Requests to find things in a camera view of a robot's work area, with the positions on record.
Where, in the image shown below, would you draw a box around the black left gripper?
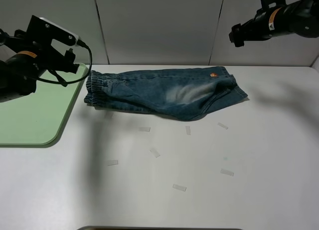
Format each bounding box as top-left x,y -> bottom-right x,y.
13,29 -> 78,77

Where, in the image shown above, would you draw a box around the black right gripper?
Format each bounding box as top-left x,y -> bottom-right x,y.
229,16 -> 262,47

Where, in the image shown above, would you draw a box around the children's blue denim shorts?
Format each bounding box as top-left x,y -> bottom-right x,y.
84,66 -> 248,121

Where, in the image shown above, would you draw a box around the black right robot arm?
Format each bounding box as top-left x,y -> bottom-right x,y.
229,0 -> 319,47

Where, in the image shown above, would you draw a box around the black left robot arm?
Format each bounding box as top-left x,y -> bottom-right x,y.
0,29 -> 79,102

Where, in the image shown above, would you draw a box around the light green plastic tray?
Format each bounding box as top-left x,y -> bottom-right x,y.
0,62 -> 89,148

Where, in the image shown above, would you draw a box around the clear tape strip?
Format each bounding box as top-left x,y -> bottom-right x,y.
220,169 -> 234,176
150,147 -> 160,158
138,127 -> 151,132
104,112 -> 114,119
185,126 -> 191,135
217,122 -> 228,129
172,184 -> 187,192
107,160 -> 118,166

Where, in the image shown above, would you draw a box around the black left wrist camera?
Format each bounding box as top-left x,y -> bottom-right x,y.
26,15 -> 80,46

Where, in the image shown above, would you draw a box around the black camera cable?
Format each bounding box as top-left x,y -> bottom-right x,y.
37,40 -> 93,88

